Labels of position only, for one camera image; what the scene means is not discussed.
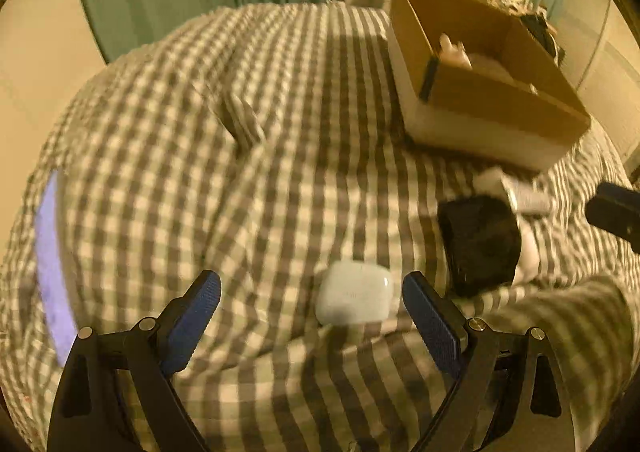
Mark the white cream tube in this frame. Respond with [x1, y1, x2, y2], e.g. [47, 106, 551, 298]
[473, 167, 555, 216]

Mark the white earbuds case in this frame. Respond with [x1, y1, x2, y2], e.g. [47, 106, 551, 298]
[316, 259, 394, 325]

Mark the white plush toy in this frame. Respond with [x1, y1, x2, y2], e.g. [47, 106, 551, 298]
[439, 33, 472, 70]

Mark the lit smartphone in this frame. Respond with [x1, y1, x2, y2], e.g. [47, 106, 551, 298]
[35, 171, 77, 366]

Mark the white louvred wardrobe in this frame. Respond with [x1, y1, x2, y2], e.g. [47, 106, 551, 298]
[558, 0, 639, 160]

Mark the brown cardboard box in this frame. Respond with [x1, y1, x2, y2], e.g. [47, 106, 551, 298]
[387, 0, 591, 173]

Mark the black jacket on chair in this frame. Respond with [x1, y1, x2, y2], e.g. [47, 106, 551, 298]
[520, 14, 565, 66]

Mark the grey white checked duvet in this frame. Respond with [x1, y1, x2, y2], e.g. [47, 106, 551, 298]
[0, 0, 640, 452]

